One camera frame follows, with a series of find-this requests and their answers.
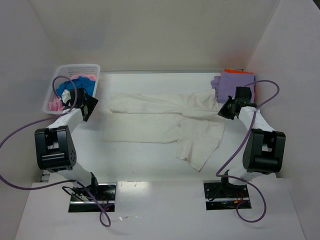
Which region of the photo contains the white t shirt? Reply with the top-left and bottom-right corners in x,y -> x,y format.
102,90 -> 225,172

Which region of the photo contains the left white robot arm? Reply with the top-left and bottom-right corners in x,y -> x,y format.
34,88 -> 99,195

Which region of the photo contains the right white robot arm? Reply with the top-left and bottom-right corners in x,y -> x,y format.
218,86 -> 286,191

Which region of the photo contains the pink t shirt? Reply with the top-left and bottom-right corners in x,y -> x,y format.
48,74 -> 97,112

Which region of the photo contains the folded purple t shirt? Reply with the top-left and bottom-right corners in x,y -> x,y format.
210,70 -> 256,104

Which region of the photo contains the blue t shirt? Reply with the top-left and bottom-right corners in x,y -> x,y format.
55,76 -> 96,97

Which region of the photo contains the folded orange t shirt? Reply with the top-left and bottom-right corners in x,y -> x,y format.
224,68 -> 254,75

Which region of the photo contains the white plastic basket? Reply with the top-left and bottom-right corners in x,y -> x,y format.
43,63 -> 101,115

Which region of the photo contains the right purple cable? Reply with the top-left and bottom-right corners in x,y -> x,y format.
215,79 -> 280,223

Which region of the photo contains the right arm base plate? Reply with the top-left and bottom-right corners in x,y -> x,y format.
203,181 -> 252,211

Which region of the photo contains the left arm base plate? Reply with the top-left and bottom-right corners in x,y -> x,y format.
62,183 -> 117,213

